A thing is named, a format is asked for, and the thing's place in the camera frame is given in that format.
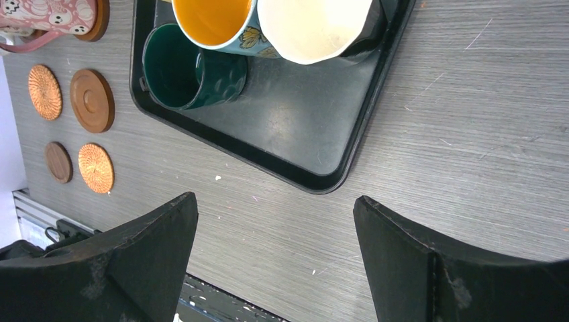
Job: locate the rattan coaster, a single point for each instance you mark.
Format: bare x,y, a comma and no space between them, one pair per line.
96,168
45,92

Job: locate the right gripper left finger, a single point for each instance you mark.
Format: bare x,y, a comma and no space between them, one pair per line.
133,272

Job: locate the rattan coaster front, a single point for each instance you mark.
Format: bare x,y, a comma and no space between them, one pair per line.
45,92

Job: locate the blue patterned mug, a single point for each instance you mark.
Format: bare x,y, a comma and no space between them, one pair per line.
229,26

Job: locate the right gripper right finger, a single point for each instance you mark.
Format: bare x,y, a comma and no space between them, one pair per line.
418,274

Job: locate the black white-inside mug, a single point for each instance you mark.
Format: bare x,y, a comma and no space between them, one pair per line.
323,33

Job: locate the black serving tray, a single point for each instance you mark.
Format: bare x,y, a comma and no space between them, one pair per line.
301,124

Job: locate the dark brown wooden coaster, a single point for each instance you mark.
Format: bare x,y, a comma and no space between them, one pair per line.
58,162

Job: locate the dark green mug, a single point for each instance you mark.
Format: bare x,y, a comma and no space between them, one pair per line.
180,75

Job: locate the pink ghost mug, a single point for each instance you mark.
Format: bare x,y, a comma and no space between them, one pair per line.
20,14

